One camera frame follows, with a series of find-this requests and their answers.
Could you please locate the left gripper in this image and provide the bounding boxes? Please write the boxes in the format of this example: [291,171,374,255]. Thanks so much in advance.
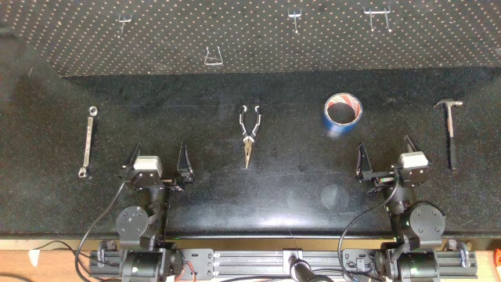
[118,141,196,193]

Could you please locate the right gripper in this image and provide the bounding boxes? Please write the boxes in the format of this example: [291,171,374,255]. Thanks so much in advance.
[354,135,431,195]

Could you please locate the black pegboard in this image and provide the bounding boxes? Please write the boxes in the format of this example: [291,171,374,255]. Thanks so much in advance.
[0,0,501,78]

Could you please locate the roll of blue tape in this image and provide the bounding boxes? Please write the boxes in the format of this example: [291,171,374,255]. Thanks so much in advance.
[323,92,364,136]

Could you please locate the hammer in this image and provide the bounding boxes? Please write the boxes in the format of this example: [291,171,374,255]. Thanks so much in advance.
[433,98,464,172]

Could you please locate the wrench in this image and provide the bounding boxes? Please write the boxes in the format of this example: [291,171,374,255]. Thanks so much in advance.
[77,105,99,179]

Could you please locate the pliers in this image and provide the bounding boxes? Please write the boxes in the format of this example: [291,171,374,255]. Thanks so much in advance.
[238,104,262,170]

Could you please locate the metal hook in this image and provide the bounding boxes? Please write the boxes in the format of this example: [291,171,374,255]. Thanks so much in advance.
[117,13,133,35]
[287,9,303,34]
[203,45,225,67]
[362,6,393,34]

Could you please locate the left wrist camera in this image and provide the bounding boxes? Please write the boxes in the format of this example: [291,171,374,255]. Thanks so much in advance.
[132,155,164,175]

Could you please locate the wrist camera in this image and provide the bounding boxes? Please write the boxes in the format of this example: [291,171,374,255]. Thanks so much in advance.
[132,155,164,175]
[398,150,430,170]

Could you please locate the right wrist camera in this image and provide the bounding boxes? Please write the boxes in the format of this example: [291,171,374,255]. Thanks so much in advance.
[398,150,430,170]

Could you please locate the thin black cable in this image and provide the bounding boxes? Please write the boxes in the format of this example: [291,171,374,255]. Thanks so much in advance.
[30,239,92,262]

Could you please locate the mounting rail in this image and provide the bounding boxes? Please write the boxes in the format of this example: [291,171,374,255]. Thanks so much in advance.
[88,239,479,282]

